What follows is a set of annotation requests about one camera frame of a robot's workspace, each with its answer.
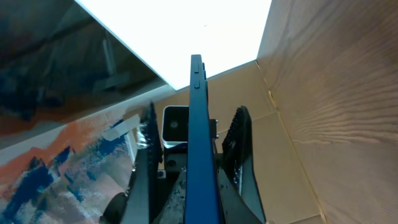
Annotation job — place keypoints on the colourful painted sheet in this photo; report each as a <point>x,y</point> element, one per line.
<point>67,174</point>

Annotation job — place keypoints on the blue Galaxy smartphone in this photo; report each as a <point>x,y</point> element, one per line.
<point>202,203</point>

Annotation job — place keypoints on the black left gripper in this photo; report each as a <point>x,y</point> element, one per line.
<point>143,203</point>

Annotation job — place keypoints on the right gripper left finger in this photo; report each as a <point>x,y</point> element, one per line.
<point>172,200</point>

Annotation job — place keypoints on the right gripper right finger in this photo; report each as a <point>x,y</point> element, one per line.
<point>235,211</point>

